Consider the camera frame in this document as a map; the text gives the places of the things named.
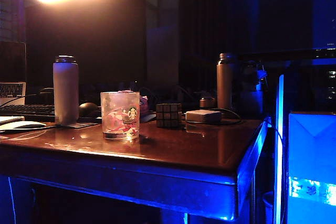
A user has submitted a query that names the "black laptop cable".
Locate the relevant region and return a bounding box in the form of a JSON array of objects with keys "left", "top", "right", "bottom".
[{"left": 0, "top": 93, "right": 55, "bottom": 108}]

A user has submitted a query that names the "Rubik's cube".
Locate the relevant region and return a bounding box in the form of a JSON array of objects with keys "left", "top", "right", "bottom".
[{"left": 155, "top": 103, "right": 183, "bottom": 129}]

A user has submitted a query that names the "pink snack package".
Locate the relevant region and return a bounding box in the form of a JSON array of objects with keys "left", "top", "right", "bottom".
[{"left": 139, "top": 95, "right": 150, "bottom": 116}]

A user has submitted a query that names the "small metal tin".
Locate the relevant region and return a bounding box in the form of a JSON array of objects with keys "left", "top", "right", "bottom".
[{"left": 199, "top": 97, "right": 217, "bottom": 109}]

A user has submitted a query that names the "white power adapter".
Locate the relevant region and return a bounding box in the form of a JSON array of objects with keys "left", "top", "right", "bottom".
[{"left": 185, "top": 109, "right": 223, "bottom": 125}]

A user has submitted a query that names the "black hanging cable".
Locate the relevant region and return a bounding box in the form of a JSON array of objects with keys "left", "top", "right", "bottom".
[{"left": 264, "top": 115, "right": 287, "bottom": 224}]

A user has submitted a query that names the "flat coaster card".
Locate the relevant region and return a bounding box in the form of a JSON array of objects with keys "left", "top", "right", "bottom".
[{"left": 55, "top": 121, "right": 99, "bottom": 130}]

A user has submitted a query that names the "bronze thermos bottle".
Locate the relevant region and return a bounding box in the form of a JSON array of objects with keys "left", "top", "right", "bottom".
[{"left": 216, "top": 52, "right": 238, "bottom": 110}]

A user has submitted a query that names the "silver laptop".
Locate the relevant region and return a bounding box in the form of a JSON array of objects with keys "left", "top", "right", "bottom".
[{"left": 0, "top": 40, "right": 27, "bottom": 106}]

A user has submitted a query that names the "white thermos bottle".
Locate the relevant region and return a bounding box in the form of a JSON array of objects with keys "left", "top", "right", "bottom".
[{"left": 52, "top": 55, "right": 80, "bottom": 126}]

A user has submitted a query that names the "dark jug with tag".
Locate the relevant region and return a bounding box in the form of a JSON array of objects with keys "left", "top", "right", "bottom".
[{"left": 238, "top": 60, "right": 268, "bottom": 116}]

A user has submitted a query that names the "round waste bin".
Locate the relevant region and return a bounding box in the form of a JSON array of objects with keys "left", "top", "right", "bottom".
[{"left": 262, "top": 190, "right": 275, "bottom": 224}]

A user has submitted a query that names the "white notebook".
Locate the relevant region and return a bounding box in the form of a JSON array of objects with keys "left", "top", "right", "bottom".
[{"left": 0, "top": 115, "right": 25, "bottom": 125}]

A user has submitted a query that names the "white flat mouse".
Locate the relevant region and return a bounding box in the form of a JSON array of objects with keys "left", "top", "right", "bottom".
[{"left": 0, "top": 121, "right": 48, "bottom": 132}]

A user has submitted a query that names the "dark monitor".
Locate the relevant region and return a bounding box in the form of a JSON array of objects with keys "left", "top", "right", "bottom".
[{"left": 237, "top": 47, "right": 336, "bottom": 62}]

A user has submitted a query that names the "dark rounded computer mouse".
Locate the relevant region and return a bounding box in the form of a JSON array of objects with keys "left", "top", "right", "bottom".
[{"left": 78, "top": 102, "right": 99, "bottom": 118}]

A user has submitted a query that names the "white cardboard box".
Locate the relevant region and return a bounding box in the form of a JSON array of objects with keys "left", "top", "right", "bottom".
[{"left": 287, "top": 111, "right": 336, "bottom": 224}]

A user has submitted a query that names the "black adapter cable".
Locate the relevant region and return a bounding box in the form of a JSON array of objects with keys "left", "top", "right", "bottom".
[{"left": 185, "top": 107, "right": 244, "bottom": 126}]

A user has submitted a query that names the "white vertical panel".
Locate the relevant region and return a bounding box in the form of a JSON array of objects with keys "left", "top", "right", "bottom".
[{"left": 274, "top": 73, "right": 285, "bottom": 224}]

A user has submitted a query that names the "Starbucks printed glass cup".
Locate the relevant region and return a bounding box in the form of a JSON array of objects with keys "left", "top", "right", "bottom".
[{"left": 100, "top": 91, "right": 140, "bottom": 141}]

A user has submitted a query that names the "black keyboard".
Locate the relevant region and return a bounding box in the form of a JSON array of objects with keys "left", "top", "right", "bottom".
[{"left": 0, "top": 103, "right": 56, "bottom": 123}]

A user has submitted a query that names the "dark blue flat pouch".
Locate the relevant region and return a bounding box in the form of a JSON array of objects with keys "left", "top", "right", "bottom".
[{"left": 139, "top": 112, "right": 158, "bottom": 123}]

